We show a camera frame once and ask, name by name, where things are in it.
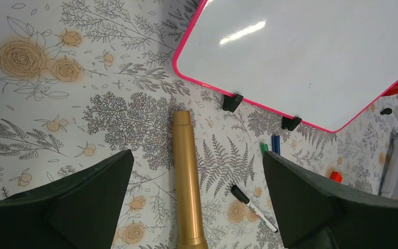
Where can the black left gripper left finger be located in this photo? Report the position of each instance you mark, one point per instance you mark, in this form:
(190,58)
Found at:
(77,211)

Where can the small black peg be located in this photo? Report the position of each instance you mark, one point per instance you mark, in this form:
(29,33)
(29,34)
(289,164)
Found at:
(386,111)

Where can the green whiteboard marker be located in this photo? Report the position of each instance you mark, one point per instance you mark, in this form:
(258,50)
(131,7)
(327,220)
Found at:
(264,148)

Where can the black whiteboard foot left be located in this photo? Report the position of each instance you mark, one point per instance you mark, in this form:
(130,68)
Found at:
(232,102)

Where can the gold toy microphone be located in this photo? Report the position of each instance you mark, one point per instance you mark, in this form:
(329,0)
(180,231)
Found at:
(189,211)

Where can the small red block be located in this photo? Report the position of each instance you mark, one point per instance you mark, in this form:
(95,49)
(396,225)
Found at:
(336,176)

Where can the black whiteboard foot right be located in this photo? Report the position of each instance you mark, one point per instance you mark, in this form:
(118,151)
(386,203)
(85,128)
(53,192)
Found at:
(290,123)

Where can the red triangular block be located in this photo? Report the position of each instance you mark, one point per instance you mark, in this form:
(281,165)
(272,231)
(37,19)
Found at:
(392,91)

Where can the blue whiteboard marker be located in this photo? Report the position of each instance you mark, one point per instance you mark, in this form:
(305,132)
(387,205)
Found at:
(276,144)

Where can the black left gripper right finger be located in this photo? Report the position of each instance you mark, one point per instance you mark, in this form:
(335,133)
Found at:
(313,211)

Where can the floral patterned table mat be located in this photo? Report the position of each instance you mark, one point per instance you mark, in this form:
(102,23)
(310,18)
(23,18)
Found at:
(81,80)

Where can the black whiteboard marker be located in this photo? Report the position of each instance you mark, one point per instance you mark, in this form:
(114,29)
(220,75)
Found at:
(240,196)

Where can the pink framed whiteboard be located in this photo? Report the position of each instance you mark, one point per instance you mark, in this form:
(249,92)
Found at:
(322,61)

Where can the black whiteboard foot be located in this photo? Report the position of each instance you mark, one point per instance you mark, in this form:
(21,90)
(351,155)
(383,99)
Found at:
(290,123)
(232,102)

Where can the silver toy microphone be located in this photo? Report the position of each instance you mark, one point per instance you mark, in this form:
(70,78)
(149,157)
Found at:
(390,178)

